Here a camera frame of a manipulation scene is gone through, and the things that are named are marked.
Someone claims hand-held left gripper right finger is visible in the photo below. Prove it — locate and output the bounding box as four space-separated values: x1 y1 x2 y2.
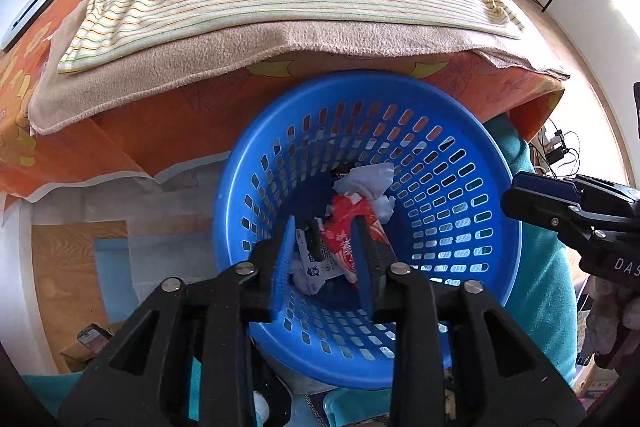
350 217 586 427

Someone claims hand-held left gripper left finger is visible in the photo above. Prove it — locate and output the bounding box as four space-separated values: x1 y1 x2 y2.
57 216 298 427

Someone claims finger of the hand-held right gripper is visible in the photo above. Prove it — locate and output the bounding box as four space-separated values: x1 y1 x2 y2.
501 187 586 233
515 171 640 208

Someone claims small white tissue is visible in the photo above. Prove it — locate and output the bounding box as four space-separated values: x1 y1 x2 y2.
290 259 326 297

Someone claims green white milk carton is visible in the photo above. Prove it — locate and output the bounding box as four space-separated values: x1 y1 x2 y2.
295 228 347 284

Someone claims red tissue packet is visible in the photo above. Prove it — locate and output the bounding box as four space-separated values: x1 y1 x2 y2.
320 194 396 285

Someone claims blue plastic basket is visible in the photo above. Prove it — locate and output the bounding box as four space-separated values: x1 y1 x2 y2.
212 71 523 390

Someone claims large white tissue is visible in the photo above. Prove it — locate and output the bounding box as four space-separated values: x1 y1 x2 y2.
334 163 397 224

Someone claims teal cloth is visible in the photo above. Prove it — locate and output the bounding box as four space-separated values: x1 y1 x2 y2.
487 112 578 388

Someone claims orange floral bed sheet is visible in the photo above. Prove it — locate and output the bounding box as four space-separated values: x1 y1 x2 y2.
0 0 566 212

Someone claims small dark device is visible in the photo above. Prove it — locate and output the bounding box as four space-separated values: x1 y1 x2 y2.
77 323 114 354

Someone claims charger with cables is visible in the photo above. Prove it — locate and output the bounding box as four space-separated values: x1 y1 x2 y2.
530 117 581 178

